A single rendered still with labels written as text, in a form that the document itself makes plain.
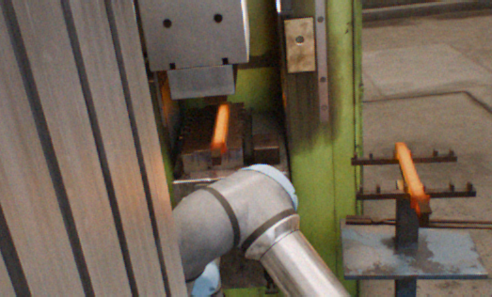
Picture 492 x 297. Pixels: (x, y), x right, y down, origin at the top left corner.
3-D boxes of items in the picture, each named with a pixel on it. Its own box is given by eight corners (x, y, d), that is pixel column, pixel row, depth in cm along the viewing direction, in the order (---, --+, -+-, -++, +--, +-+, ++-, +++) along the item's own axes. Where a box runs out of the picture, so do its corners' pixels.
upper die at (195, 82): (235, 94, 164) (231, 64, 160) (171, 100, 166) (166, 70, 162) (239, 57, 203) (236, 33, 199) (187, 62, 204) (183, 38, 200)
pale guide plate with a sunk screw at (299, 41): (315, 70, 173) (312, 18, 166) (288, 73, 174) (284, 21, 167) (314, 69, 175) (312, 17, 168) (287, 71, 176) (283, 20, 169)
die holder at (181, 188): (297, 284, 188) (289, 172, 169) (191, 291, 190) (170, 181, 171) (288, 202, 238) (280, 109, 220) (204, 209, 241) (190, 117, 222)
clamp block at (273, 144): (280, 164, 175) (278, 147, 172) (254, 166, 175) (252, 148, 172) (278, 148, 185) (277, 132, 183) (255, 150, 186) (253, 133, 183)
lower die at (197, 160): (244, 167, 175) (241, 144, 172) (183, 172, 176) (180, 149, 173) (246, 119, 213) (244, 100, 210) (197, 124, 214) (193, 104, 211)
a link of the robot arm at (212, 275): (184, 304, 115) (178, 272, 112) (190, 271, 125) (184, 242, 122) (220, 301, 115) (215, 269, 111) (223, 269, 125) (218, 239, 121)
